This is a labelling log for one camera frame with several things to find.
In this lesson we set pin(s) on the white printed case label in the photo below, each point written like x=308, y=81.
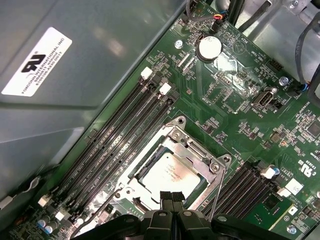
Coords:
x=47, y=57

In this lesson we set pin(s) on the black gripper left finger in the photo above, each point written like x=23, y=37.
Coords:
x=140, y=230

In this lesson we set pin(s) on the internal USB port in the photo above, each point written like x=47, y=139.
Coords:
x=262, y=99

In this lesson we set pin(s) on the silver green CPU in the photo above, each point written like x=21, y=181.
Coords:
x=172, y=172

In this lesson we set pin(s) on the silver coin cell battery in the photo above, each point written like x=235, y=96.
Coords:
x=209, y=47

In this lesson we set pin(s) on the metal socket cover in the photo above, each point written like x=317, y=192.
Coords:
x=187, y=156

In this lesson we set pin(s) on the black RAM slot white clips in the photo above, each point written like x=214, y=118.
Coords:
x=240, y=197
x=97, y=137
x=113, y=152

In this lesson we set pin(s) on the black PC case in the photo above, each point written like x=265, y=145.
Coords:
x=100, y=50

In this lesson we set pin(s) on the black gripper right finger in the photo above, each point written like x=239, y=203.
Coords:
x=200, y=230

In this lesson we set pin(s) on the green motherboard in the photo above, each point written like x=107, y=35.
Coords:
x=225, y=125

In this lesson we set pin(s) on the silver drive cage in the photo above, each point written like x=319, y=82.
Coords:
x=280, y=37

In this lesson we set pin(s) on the CPU socket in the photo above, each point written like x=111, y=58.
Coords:
x=172, y=125

